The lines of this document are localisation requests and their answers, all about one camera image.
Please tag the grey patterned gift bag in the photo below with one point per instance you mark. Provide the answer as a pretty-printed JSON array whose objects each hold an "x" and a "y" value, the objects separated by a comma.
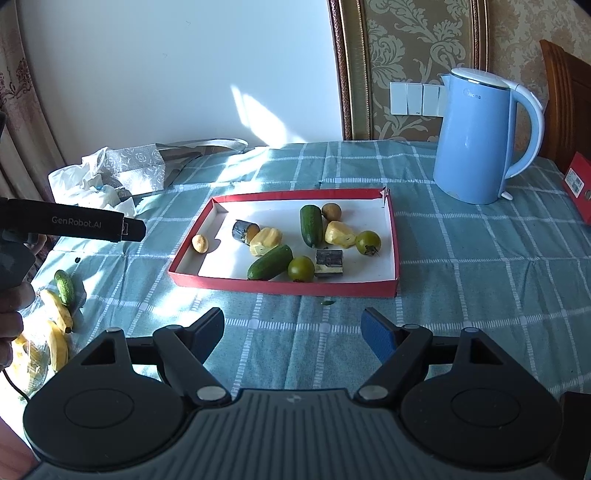
[{"x": 138, "y": 168}]

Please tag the beige curtain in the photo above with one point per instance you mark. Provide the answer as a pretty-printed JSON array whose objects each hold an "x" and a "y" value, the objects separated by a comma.
[{"x": 21, "y": 92}]

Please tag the whole brown kiwi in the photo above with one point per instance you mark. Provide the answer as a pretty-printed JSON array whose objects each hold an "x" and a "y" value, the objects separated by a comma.
[{"x": 200, "y": 243}]

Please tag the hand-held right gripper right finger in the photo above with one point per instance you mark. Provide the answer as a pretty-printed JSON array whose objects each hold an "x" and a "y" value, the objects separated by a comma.
[{"x": 378, "y": 333}]

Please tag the white wall switch panel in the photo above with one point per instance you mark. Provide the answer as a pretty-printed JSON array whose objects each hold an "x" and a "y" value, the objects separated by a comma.
[{"x": 411, "y": 98}]

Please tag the gilded ornate wall panel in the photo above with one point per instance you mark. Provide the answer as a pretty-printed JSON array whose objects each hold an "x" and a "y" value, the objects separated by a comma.
[{"x": 406, "y": 46}]

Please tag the blue electric kettle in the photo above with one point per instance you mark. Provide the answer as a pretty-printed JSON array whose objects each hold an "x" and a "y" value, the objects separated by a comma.
[{"x": 475, "y": 138}]

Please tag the green checked tablecloth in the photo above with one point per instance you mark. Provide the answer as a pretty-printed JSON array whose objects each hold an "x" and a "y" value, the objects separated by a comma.
[{"x": 461, "y": 286}]

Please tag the split dark sugarcane piece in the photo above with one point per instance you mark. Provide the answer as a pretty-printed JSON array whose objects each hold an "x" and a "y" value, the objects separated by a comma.
[{"x": 328, "y": 263}]

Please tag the red cardboard tray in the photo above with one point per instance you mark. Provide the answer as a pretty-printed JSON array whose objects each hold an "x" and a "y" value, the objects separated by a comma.
[{"x": 286, "y": 288}]

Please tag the yellow banana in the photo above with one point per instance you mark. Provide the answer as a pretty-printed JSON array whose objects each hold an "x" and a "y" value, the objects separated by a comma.
[
  {"x": 57, "y": 309},
  {"x": 57, "y": 346}
]

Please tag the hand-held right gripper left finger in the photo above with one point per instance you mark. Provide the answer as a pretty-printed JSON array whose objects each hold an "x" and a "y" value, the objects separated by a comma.
[{"x": 207, "y": 331}]

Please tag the white plastic bag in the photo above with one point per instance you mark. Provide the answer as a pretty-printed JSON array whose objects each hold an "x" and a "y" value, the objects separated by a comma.
[{"x": 78, "y": 189}]

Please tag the brown longan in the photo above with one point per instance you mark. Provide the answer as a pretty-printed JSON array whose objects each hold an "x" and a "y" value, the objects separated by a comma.
[{"x": 331, "y": 211}]

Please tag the clear bag of bananas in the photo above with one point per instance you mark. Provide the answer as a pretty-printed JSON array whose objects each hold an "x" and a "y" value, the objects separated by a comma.
[{"x": 25, "y": 364}]

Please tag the cucumber half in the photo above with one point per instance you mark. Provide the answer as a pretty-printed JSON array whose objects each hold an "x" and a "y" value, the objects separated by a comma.
[
  {"x": 311, "y": 225},
  {"x": 270, "y": 262}
]

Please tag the large yellow jackfruit piece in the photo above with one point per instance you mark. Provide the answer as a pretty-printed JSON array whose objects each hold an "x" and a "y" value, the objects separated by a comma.
[{"x": 265, "y": 241}]

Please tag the large green tomato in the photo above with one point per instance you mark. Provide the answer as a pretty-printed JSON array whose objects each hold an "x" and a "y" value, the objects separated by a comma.
[{"x": 301, "y": 268}]

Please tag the wooden chair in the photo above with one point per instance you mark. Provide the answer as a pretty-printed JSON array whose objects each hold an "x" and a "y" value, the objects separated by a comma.
[{"x": 565, "y": 101}]

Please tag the whole small cucumber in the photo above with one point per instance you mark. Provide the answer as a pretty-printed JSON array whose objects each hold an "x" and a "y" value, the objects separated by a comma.
[{"x": 63, "y": 287}]

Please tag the small yellow jackfruit piece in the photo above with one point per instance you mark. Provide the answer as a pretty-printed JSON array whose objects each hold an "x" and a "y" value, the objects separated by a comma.
[{"x": 339, "y": 233}]

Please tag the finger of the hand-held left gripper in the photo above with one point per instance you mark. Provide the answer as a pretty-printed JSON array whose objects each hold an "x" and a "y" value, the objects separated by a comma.
[{"x": 135, "y": 230}]

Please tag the small green tomato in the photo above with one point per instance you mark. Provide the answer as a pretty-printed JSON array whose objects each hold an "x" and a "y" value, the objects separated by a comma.
[{"x": 368, "y": 242}]

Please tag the person's left hand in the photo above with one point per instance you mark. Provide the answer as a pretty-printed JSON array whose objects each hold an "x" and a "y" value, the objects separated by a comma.
[{"x": 14, "y": 304}]

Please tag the red box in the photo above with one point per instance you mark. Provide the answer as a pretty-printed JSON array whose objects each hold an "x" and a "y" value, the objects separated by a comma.
[{"x": 579, "y": 182}]

